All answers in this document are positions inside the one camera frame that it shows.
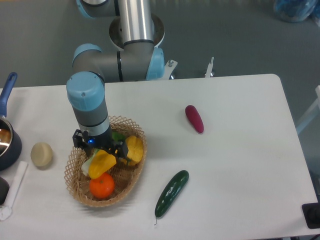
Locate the white rolled cloth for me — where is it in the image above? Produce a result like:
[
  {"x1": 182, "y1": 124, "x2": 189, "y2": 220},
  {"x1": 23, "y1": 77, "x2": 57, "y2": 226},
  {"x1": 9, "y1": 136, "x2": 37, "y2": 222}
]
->
[{"x1": 0, "y1": 161, "x2": 28, "y2": 222}]

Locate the yellow mango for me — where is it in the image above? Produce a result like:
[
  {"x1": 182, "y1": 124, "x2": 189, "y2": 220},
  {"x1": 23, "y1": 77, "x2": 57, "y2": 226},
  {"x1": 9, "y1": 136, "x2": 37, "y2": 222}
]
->
[{"x1": 88, "y1": 149, "x2": 117, "y2": 179}]

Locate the black device at edge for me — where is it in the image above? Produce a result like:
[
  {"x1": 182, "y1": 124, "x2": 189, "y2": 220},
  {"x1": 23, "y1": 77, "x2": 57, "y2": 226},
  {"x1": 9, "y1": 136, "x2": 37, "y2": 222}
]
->
[{"x1": 301, "y1": 202, "x2": 320, "y2": 229}]

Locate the white frame at right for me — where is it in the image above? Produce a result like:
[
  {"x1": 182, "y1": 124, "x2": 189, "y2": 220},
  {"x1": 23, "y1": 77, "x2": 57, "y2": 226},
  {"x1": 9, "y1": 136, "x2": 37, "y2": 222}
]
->
[{"x1": 296, "y1": 85, "x2": 320, "y2": 135}]

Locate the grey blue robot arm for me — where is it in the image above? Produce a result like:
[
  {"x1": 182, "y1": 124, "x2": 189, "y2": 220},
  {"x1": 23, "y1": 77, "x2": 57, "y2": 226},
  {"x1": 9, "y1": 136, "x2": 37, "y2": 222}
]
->
[{"x1": 66, "y1": 0, "x2": 165, "y2": 163}]

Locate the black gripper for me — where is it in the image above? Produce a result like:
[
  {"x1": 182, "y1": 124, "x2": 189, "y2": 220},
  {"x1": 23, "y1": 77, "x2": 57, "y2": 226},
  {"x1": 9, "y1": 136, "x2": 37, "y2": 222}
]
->
[{"x1": 72, "y1": 128, "x2": 129, "y2": 163}]

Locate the beige round potato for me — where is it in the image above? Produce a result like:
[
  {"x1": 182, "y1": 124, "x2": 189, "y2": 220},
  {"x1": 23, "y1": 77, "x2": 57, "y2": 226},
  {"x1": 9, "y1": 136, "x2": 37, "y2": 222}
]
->
[{"x1": 30, "y1": 142, "x2": 53, "y2": 168}]

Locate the blue plastic bag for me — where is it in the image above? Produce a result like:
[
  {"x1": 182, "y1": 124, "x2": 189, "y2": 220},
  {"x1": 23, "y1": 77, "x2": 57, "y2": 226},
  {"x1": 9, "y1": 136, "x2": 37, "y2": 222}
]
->
[{"x1": 273, "y1": 0, "x2": 320, "y2": 23}]

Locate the dark round object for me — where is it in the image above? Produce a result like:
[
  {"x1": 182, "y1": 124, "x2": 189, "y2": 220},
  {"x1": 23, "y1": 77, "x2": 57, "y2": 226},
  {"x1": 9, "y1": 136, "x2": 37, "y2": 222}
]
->
[{"x1": 0, "y1": 177, "x2": 10, "y2": 205}]

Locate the yellow bell pepper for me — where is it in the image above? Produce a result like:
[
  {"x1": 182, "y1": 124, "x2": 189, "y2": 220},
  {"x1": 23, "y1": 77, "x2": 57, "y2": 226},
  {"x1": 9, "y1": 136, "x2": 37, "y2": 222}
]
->
[{"x1": 120, "y1": 135, "x2": 144, "y2": 166}]

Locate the purple sweet potato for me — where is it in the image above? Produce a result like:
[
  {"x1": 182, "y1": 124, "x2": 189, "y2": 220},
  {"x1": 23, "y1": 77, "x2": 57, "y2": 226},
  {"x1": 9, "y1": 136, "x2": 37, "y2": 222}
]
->
[{"x1": 185, "y1": 105, "x2": 204, "y2": 134}]

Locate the green cucumber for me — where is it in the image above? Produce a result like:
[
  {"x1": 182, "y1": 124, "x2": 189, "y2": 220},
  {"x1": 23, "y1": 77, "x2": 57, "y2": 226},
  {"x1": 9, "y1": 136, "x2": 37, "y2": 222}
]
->
[{"x1": 154, "y1": 170, "x2": 190, "y2": 225}]

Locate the woven wicker basket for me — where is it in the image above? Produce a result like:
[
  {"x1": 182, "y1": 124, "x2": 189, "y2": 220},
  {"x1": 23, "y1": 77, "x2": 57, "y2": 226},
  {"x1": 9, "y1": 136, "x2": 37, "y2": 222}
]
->
[{"x1": 64, "y1": 116, "x2": 148, "y2": 208}]

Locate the green bok choy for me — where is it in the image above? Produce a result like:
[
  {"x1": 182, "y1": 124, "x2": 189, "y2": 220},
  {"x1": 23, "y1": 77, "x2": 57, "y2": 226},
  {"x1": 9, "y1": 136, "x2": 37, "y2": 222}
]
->
[{"x1": 81, "y1": 130, "x2": 126, "y2": 176}]

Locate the dark blue saucepan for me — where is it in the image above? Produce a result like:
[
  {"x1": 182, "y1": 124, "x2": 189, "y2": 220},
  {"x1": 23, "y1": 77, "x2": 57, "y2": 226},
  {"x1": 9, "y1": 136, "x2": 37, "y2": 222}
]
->
[{"x1": 0, "y1": 72, "x2": 22, "y2": 171}]

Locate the orange mandarin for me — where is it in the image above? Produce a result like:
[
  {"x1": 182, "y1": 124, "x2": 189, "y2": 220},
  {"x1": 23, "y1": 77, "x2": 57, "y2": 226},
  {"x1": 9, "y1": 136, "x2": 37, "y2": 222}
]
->
[{"x1": 89, "y1": 172, "x2": 115, "y2": 199}]

